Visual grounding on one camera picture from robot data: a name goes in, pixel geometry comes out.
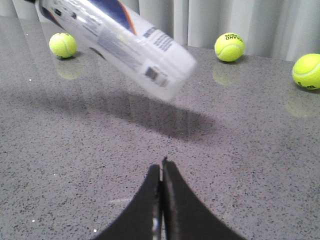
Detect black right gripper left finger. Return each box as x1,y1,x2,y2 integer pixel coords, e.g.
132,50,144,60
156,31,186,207
95,165,161,240

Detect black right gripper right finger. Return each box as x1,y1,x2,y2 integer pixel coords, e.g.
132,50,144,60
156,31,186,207
162,158,244,240

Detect white Wilson tennis ball can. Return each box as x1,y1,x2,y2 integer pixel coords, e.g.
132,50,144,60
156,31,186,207
37,0,197,101

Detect yellow tennis ball Roland Garros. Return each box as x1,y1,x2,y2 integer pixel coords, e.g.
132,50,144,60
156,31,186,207
214,32,245,62

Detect yellow tennis ball far left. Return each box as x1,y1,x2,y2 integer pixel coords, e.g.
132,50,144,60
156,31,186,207
292,53,320,90

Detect yellow tennis ball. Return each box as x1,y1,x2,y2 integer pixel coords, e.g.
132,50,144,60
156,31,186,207
49,32,77,58
292,53,320,90

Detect yellow tennis ball centre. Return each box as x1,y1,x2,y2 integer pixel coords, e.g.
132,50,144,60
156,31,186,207
49,32,77,58

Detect grey pleated curtain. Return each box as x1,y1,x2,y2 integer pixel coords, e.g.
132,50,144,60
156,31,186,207
0,0,320,63

